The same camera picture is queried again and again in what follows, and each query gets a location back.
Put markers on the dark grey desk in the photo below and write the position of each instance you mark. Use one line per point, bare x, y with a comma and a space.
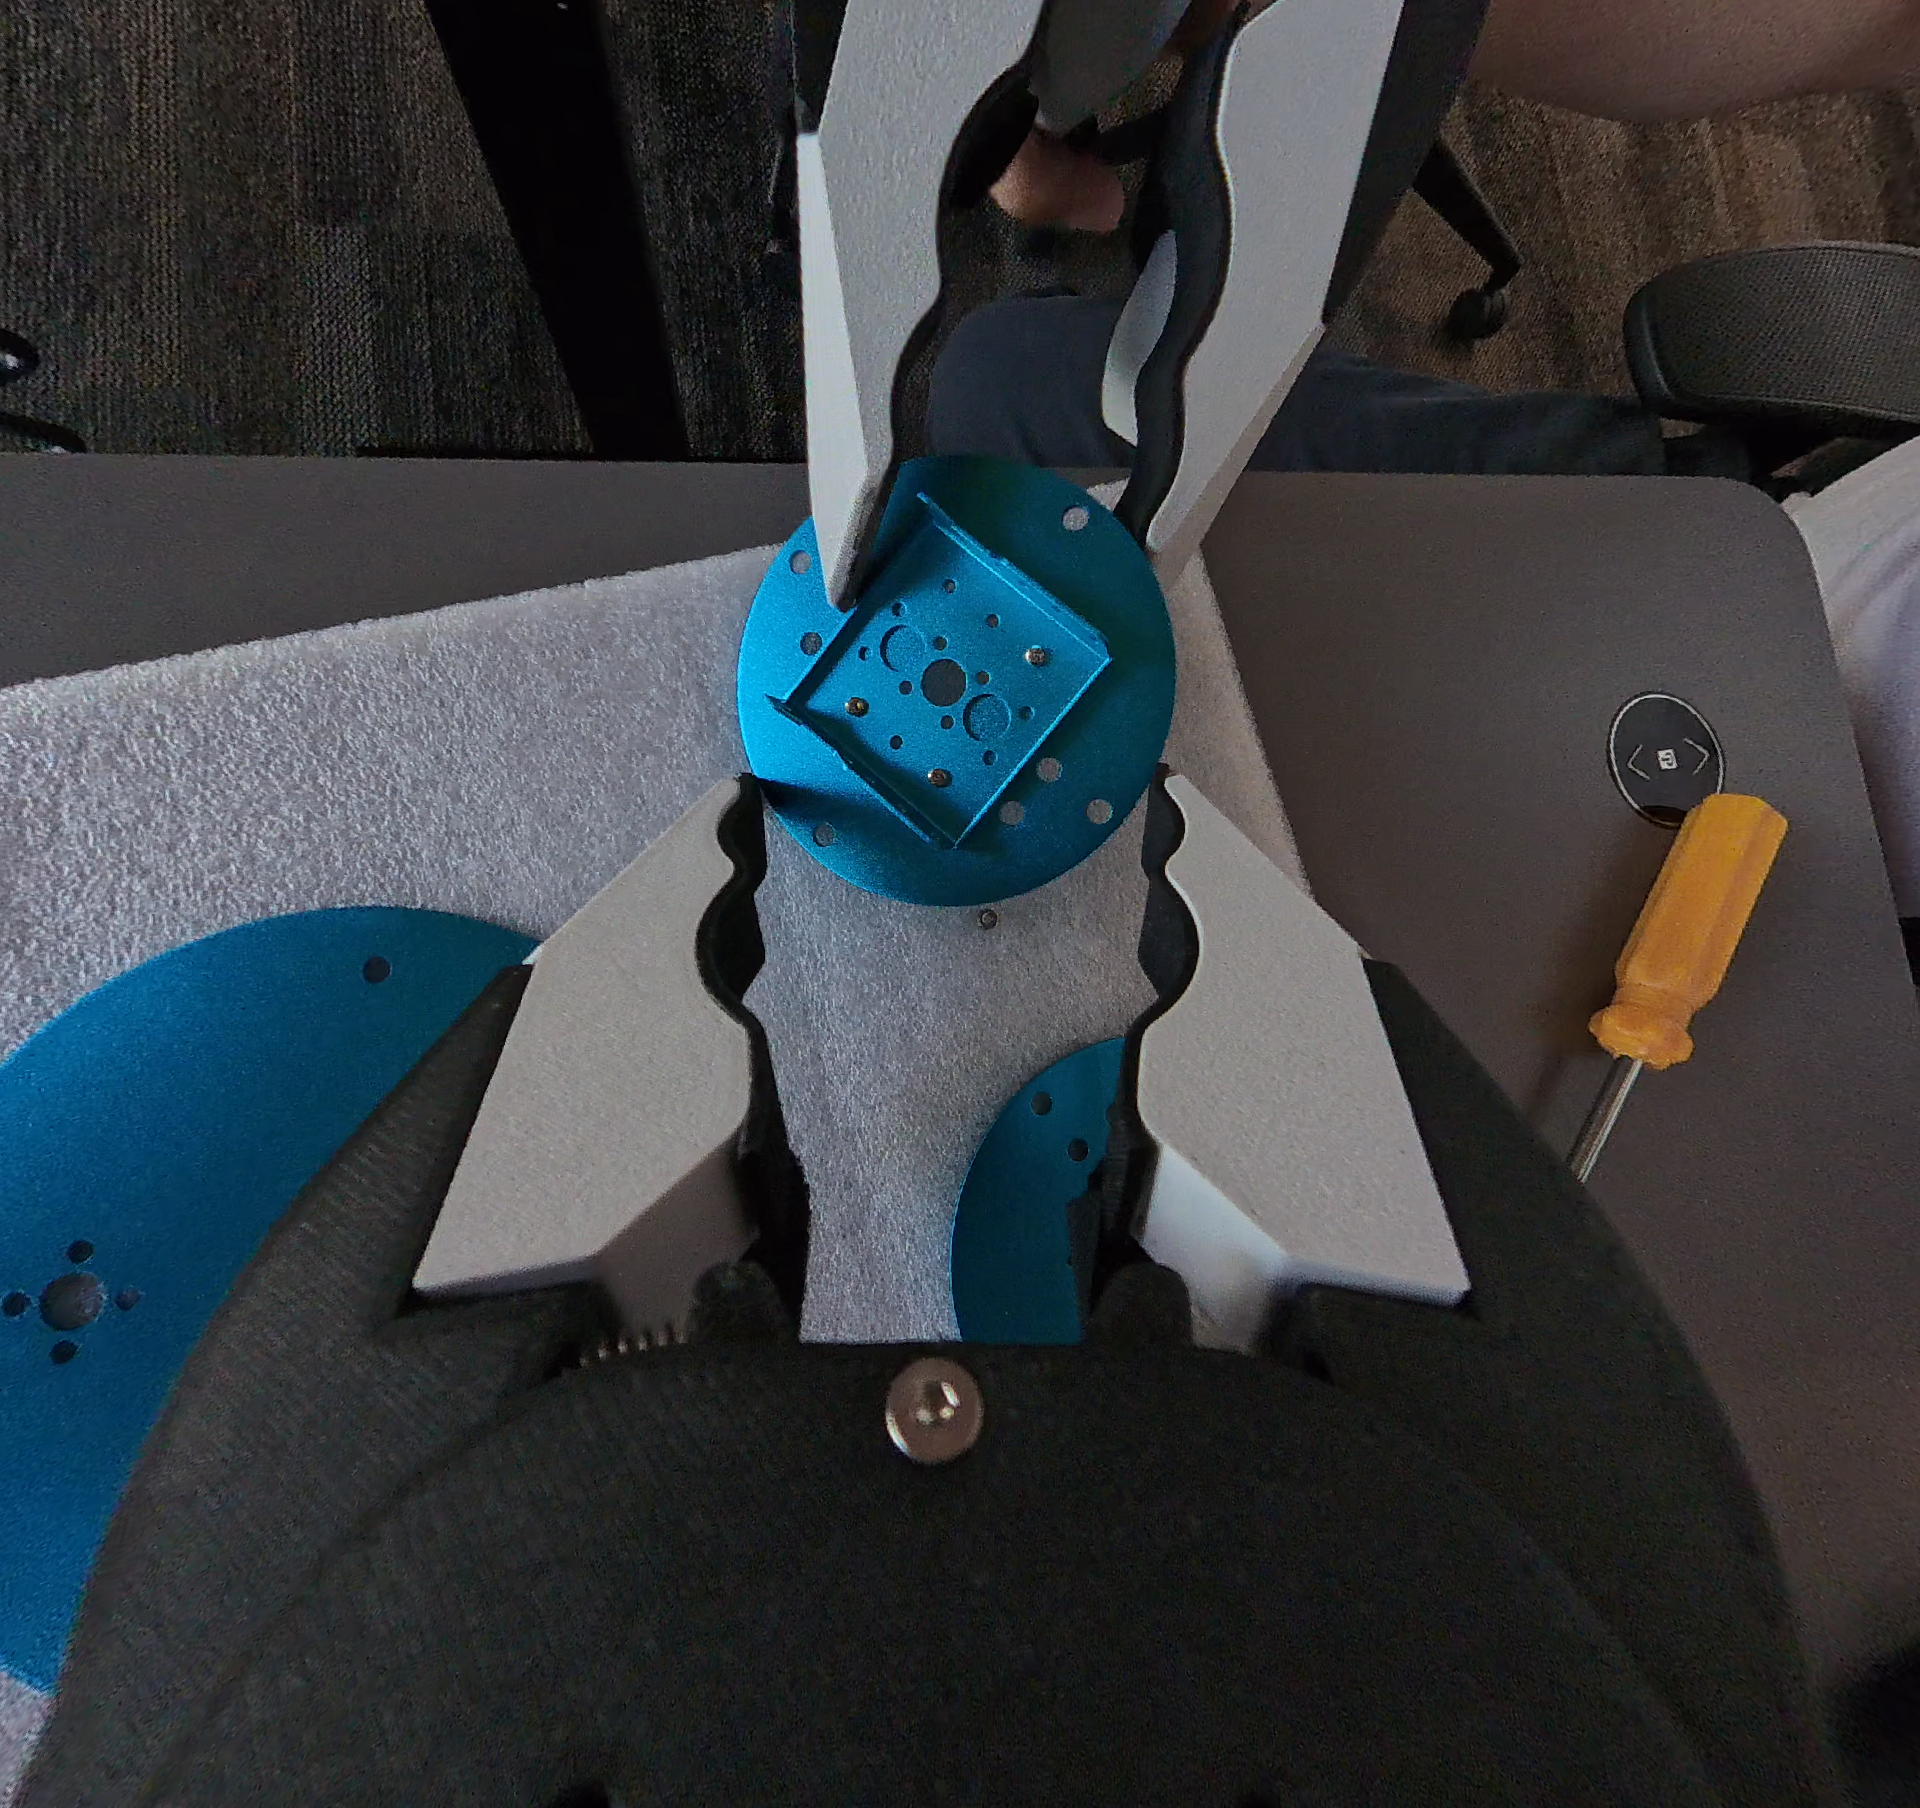
1500, 638

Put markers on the white foam sheet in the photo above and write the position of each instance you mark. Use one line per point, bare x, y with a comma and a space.
376, 728

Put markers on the round black desk control panel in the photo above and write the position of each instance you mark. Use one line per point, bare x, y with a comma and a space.
1664, 721

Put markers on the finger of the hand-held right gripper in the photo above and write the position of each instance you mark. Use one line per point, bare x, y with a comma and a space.
885, 113
1289, 189

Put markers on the black desk leg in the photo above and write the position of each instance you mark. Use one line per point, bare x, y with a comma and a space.
554, 189

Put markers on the small blue perforated disc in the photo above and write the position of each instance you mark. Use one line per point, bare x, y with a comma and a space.
1021, 1210

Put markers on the small blue round metal plate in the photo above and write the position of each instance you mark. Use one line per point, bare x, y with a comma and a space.
914, 871

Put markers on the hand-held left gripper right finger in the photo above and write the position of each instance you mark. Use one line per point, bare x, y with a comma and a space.
1275, 1089

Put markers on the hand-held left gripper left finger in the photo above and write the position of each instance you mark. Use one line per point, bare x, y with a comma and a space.
601, 1089

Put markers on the black mesh office chair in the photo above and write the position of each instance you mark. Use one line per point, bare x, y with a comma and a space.
1771, 324

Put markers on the blue square metal bracket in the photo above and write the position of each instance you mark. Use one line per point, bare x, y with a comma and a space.
1044, 684

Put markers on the large blue disc rectangular cutout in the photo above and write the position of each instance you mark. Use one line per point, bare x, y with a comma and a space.
225, 1089

